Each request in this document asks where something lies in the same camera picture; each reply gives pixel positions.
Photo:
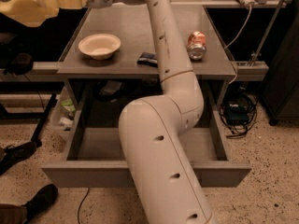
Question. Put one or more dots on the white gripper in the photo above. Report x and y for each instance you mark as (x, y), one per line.
(33, 12)

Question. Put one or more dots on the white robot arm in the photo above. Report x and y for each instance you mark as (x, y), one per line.
(150, 127)

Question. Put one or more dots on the open grey top drawer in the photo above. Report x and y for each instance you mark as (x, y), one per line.
(93, 157)

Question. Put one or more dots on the dark bag on shelf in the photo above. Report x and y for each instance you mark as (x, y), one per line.
(20, 65)

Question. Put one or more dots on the white paper bowl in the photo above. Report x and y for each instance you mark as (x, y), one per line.
(100, 46)

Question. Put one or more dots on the grey metal cabinet table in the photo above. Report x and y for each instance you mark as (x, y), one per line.
(131, 24)

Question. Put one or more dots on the black stand leg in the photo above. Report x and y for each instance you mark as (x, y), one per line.
(41, 116)

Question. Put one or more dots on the dark blue snack packet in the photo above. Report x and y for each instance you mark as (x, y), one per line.
(148, 59)

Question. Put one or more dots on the black shoe upper left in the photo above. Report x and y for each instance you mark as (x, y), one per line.
(14, 155)

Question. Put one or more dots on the black shoe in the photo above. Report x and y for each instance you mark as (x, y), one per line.
(42, 201)
(14, 155)

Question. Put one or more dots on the crushed red soda can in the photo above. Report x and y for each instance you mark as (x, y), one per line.
(196, 45)

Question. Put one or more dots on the black shoe lower left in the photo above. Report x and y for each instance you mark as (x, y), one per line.
(42, 201)

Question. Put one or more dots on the metal tripod pole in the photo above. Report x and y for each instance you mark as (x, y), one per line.
(256, 53)

